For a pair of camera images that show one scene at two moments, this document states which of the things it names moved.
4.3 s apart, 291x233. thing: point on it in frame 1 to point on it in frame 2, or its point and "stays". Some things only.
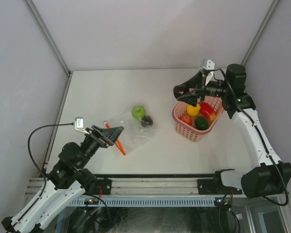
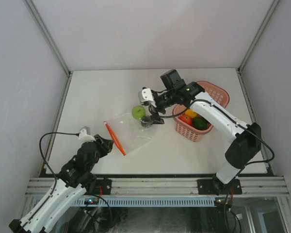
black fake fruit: [147, 121] stays
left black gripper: [104, 136] to [105, 145]
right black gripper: [197, 82] to [158, 108]
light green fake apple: [138, 112] stays
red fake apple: [185, 119] stays
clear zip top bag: [136, 131] stays
